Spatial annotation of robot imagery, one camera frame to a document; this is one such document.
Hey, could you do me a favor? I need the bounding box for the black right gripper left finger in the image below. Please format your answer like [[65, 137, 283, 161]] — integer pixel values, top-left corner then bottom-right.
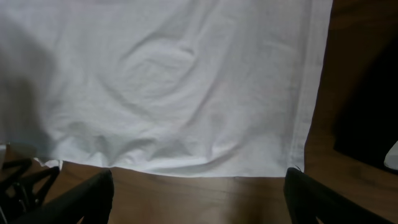
[[12, 169, 114, 224]]

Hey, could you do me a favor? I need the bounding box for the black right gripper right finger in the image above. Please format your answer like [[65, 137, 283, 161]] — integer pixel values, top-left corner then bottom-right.
[[284, 167, 390, 224]]

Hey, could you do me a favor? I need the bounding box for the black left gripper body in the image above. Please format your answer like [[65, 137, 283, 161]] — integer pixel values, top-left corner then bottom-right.
[[1, 159, 60, 223]]

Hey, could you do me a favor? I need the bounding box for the white printed t-shirt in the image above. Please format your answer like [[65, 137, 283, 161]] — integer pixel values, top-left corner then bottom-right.
[[1, 0, 332, 177]]

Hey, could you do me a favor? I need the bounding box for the black logo t-shirt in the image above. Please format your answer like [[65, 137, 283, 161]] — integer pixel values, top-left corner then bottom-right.
[[334, 39, 397, 174]]

